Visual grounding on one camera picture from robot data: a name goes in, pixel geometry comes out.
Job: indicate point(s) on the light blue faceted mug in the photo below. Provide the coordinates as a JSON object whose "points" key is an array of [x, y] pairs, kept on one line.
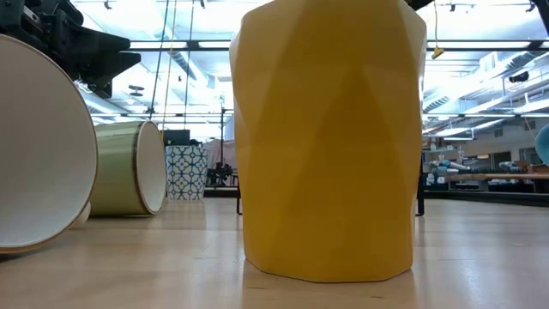
{"points": [[544, 143]]}

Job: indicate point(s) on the black stand pole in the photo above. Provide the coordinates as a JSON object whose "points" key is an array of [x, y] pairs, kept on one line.
{"points": [[221, 129]]}

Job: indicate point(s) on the blue white patterned mug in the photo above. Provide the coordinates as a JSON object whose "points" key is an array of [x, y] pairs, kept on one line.
{"points": [[186, 171]]}

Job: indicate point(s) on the black overhead frame bar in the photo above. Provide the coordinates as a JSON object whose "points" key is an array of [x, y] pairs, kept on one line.
{"points": [[171, 44]]}

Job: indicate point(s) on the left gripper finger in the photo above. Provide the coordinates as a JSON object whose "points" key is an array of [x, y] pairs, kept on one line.
{"points": [[107, 44], [107, 66]]}

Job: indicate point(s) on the wooden workbench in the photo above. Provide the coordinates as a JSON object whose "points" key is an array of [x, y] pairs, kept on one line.
{"points": [[493, 176]]}

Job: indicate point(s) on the round ceiling fixture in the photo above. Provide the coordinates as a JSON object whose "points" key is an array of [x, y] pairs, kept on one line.
{"points": [[136, 88]]}

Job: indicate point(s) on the black background equipment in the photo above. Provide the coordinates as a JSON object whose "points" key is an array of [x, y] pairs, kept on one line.
{"points": [[221, 172]]}

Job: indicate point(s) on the green mug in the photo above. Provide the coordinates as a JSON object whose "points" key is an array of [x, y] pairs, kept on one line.
{"points": [[116, 171]]}

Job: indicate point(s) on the black table edge rail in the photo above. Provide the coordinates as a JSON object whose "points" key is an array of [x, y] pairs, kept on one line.
{"points": [[472, 198]]}

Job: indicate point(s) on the yellow faceted mug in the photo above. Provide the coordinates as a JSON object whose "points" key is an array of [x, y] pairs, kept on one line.
{"points": [[326, 150]]}

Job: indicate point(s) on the teal striped mug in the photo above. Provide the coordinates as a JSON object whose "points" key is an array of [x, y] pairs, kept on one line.
{"points": [[43, 150]]}

